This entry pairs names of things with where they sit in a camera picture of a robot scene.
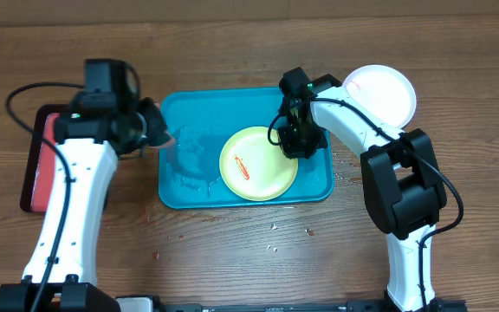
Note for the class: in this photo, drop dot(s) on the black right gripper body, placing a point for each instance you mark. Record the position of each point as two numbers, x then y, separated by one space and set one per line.
307 138

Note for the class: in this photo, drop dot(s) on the green and orange sponge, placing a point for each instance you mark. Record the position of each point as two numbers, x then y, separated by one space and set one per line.
166 140

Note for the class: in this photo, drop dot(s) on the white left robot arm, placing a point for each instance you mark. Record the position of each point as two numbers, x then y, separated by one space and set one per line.
106 119

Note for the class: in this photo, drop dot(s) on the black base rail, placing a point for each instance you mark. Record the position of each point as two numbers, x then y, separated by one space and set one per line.
297 307

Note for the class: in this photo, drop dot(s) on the white plate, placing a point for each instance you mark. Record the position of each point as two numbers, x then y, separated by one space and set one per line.
384 92

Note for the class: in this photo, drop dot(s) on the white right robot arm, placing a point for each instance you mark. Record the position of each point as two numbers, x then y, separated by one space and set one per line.
402 187

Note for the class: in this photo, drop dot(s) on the blue plastic tray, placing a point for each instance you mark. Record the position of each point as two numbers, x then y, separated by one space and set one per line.
202 122

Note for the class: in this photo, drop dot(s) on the yellow-green plate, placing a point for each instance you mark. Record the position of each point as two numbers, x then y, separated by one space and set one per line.
253 168

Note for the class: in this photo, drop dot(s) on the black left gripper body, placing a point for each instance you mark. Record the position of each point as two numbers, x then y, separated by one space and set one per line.
151 122

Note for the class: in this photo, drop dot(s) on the red water tray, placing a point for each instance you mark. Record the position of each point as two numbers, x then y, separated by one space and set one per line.
40 169

